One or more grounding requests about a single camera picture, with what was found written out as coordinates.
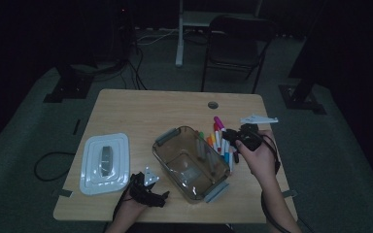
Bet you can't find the white metal desk frame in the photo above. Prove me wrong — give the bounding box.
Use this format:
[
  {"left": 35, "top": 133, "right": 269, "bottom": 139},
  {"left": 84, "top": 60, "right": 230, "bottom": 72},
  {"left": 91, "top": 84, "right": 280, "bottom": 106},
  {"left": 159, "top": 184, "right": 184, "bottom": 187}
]
[{"left": 175, "top": 0, "right": 264, "bottom": 68}]

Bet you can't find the hand-held gripper cable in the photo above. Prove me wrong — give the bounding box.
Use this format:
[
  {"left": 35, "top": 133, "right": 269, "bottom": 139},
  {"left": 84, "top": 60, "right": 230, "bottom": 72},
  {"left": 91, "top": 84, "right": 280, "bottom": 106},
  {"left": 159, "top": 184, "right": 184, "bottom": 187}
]
[
  {"left": 103, "top": 181, "right": 134, "bottom": 233},
  {"left": 259, "top": 133, "right": 294, "bottom": 233}
]

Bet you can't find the person's left hand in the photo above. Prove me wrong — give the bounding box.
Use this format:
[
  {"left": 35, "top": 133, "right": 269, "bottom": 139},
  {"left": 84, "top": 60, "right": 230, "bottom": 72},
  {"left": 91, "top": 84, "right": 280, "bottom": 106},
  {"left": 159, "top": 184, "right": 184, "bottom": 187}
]
[{"left": 119, "top": 188, "right": 152, "bottom": 217}]

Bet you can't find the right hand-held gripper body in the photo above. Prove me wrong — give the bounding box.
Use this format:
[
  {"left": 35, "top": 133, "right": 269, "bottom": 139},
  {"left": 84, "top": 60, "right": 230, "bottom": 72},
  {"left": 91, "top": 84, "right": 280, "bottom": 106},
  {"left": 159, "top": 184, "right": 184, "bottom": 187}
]
[{"left": 234, "top": 113, "right": 280, "bottom": 153}]

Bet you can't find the left hand-held gripper cable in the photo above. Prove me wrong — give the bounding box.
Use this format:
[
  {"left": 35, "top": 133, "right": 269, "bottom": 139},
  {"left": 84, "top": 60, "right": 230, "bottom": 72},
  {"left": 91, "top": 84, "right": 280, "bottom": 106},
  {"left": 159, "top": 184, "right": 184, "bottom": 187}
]
[{"left": 103, "top": 181, "right": 134, "bottom": 233}]

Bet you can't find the pile of coloured markers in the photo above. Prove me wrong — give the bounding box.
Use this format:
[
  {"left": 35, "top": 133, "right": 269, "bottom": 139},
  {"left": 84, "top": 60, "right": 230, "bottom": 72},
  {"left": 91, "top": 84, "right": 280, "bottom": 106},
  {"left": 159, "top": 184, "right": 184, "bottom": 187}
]
[{"left": 195, "top": 122, "right": 241, "bottom": 174}]

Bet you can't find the grey tape piece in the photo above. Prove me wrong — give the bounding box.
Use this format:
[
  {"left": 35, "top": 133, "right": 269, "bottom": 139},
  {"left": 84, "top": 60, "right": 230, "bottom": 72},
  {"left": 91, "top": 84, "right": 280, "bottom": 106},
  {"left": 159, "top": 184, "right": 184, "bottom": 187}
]
[
  {"left": 281, "top": 189, "right": 299, "bottom": 199},
  {"left": 57, "top": 188, "right": 75, "bottom": 199}
]

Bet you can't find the clear plastic storage box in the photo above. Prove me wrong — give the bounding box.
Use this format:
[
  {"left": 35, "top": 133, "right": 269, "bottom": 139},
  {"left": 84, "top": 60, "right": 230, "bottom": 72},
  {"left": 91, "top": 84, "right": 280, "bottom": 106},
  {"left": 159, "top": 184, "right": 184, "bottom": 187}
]
[{"left": 152, "top": 125, "right": 232, "bottom": 205}]

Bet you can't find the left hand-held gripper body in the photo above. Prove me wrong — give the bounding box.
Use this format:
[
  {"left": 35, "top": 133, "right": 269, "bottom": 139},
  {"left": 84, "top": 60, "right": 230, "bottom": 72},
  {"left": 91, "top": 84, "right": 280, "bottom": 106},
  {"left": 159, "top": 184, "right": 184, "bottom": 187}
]
[{"left": 128, "top": 166, "right": 163, "bottom": 208}]

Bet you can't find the person's right hand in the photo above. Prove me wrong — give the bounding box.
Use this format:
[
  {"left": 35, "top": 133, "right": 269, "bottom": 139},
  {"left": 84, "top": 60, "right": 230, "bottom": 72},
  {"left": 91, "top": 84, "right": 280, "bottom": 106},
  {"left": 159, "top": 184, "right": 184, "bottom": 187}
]
[{"left": 235, "top": 129, "right": 282, "bottom": 187}]

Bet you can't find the black floor cables bundle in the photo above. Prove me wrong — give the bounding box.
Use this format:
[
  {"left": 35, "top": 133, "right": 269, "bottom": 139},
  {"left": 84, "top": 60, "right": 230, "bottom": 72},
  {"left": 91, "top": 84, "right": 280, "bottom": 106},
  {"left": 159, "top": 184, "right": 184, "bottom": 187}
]
[{"left": 93, "top": 42, "right": 149, "bottom": 91}]

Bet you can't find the magenta cap marker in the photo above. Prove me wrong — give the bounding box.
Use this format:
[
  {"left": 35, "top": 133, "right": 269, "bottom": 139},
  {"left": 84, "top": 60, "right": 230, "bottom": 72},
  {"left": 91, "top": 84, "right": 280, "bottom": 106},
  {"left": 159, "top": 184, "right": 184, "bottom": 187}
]
[{"left": 213, "top": 116, "right": 227, "bottom": 132}]

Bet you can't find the black stand with base plate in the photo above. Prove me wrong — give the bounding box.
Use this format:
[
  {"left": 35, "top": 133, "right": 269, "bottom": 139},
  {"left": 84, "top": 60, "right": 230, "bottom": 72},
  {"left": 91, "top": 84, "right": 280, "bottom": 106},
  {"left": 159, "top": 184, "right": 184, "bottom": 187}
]
[
  {"left": 42, "top": 62, "right": 95, "bottom": 104},
  {"left": 278, "top": 0, "right": 328, "bottom": 116}
]

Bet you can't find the black cable loop on floor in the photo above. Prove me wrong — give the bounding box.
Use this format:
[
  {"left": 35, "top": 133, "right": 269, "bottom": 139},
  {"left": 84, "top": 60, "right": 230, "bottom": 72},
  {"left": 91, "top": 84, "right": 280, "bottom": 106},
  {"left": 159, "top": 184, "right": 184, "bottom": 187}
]
[{"left": 33, "top": 150, "right": 77, "bottom": 183}]

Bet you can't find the white floor cable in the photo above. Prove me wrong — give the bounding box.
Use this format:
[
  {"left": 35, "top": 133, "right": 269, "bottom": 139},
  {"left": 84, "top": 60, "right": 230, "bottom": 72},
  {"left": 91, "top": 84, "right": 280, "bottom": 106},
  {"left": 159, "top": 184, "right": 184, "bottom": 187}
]
[{"left": 135, "top": 28, "right": 180, "bottom": 47}]

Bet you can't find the right hand-held gripper cable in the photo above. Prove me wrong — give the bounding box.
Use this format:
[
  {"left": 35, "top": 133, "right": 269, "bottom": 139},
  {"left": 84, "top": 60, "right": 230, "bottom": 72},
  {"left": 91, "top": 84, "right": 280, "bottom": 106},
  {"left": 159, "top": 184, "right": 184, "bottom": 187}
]
[{"left": 259, "top": 133, "right": 294, "bottom": 233}]

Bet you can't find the small black floor strip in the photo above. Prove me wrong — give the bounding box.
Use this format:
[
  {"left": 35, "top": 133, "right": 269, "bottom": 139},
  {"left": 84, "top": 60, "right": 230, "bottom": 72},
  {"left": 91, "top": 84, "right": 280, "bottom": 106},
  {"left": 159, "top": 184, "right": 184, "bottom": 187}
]
[{"left": 72, "top": 118, "right": 82, "bottom": 136}]

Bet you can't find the white box lid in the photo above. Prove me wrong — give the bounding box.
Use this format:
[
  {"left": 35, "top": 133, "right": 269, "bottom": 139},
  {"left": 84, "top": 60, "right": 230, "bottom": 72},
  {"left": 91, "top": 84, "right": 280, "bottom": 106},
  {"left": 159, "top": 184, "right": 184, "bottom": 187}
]
[{"left": 79, "top": 132, "right": 131, "bottom": 196}]

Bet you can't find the black folding chair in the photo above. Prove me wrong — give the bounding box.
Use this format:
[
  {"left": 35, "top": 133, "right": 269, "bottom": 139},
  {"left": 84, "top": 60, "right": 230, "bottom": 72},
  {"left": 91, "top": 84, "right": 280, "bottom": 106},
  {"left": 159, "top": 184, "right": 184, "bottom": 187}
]
[{"left": 200, "top": 15, "right": 277, "bottom": 95}]

